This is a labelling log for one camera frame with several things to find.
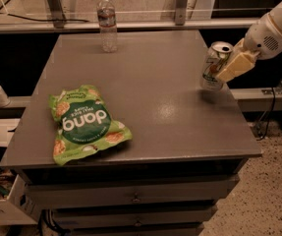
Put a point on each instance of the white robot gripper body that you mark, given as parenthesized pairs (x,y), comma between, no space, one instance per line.
(262,38)

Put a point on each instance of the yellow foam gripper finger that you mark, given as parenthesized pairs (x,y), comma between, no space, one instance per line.
(238,47)
(237,65)

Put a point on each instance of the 7up soda can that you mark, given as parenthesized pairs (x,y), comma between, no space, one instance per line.
(217,55)

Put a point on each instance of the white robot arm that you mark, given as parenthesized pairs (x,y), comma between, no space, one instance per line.
(262,41)

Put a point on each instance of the clear plastic water bottle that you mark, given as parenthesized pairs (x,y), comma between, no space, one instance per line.
(107,24)

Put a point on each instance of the green dang chips bag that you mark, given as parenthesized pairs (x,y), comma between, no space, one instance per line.
(85,125)

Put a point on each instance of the grey drawer cabinet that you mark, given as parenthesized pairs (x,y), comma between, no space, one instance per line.
(186,149)

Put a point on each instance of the white cardboard box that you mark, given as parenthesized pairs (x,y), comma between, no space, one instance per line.
(18,208)

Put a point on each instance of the metal window frame rail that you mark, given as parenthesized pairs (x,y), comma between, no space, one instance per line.
(23,16)

